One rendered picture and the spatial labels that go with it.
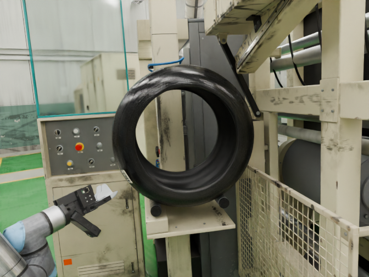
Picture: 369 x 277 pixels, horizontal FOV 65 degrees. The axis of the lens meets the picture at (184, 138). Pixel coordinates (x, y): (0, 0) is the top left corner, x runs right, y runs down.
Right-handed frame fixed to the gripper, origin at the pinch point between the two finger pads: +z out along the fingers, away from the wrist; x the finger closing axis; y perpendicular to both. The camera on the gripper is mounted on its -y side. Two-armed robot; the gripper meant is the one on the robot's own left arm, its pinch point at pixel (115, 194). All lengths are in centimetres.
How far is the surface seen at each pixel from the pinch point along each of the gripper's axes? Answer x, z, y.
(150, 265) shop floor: 116, 71, -77
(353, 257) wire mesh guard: -64, 16, -35
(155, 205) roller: 0.7, 14.8, -11.2
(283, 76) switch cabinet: 350, 1067, 70
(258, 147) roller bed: -15, 78, -11
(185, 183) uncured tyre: 7.8, 41.7, -11.7
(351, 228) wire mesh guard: -66, 18, -28
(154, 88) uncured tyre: -19.0, 20.8, 29.8
